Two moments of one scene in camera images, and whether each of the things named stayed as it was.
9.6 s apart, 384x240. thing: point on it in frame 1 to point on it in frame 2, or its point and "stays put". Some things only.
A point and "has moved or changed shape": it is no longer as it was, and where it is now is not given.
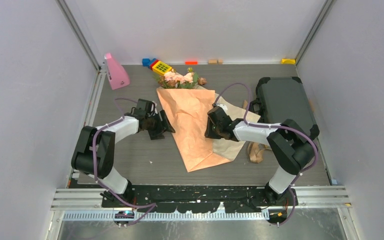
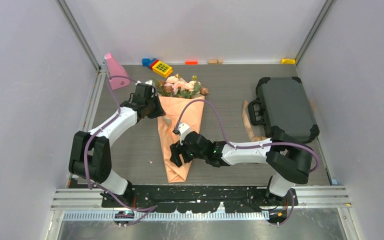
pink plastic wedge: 118,76 stays put
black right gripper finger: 211,131 to 175,149
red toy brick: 154,63 stays put
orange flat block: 191,63 stays put
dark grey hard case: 279,99 stays put
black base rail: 193,198 stays put
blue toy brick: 146,62 stays put
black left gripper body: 154,122 to 146,103
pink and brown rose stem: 191,79 to 195,88
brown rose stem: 166,84 to 163,90
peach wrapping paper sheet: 187,110 has moved or changed shape
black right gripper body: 219,129 to 188,154
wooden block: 212,61 stays put
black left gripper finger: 166,122 to 156,109
